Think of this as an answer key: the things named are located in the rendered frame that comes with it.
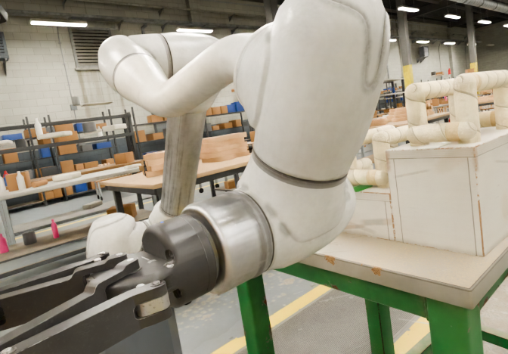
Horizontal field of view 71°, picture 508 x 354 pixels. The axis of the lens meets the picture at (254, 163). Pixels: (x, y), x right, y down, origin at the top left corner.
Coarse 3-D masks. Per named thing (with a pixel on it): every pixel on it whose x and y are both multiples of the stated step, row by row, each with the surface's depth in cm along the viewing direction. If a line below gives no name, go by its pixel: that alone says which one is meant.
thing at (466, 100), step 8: (456, 88) 56; (464, 88) 55; (472, 88) 55; (456, 96) 56; (464, 96) 55; (472, 96) 55; (456, 104) 57; (464, 104) 56; (472, 104) 55; (456, 112) 57; (464, 112) 56; (472, 112) 55; (456, 120) 58; (464, 120) 56; (472, 120) 56; (480, 136) 56
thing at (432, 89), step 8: (440, 80) 68; (448, 80) 69; (408, 88) 62; (416, 88) 61; (424, 88) 62; (432, 88) 64; (440, 88) 66; (448, 88) 68; (432, 96) 65; (440, 96) 68
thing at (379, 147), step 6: (378, 144) 69; (384, 144) 69; (378, 150) 69; (384, 150) 69; (378, 156) 69; (384, 156) 69; (378, 162) 70; (384, 162) 69; (378, 168) 70; (384, 168) 69; (378, 186) 71; (384, 186) 70
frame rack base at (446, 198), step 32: (480, 128) 75; (416, 160) 60; (448, 160) 56; (480, 160) 54; (416, 192) 61; (448, 192) 57; (480, 192) 54; (416, 224) 62; (448, 224) 58; (480, 224) 54
